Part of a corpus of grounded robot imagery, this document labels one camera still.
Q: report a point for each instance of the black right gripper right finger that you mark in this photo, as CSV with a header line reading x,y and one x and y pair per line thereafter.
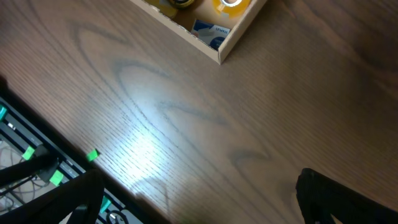
x,y
322,199

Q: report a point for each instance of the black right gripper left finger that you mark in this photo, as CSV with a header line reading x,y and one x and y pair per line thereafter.
x,y
52,207

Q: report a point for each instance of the small blue staples box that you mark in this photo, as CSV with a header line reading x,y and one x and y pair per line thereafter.
x,y
210,34

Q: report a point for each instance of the clear tape roll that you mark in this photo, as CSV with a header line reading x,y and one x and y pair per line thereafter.
x,y
230,9

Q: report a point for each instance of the yellow black correction tape dispenser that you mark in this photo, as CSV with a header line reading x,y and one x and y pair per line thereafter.
x,y
181,4

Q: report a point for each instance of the cardboard box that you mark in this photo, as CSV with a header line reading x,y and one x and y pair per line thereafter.
x,y
203,10

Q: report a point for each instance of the yellow sticky note pad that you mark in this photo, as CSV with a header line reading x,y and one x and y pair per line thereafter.
x,y
164,6

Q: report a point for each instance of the black stand leg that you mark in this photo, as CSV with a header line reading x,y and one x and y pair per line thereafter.
x,y
43,166

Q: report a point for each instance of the green clip on rail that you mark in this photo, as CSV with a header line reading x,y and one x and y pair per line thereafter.
x,y
92,155

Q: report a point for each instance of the black aluminium mounting rail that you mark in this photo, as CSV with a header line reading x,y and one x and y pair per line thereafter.
x,y
27,134

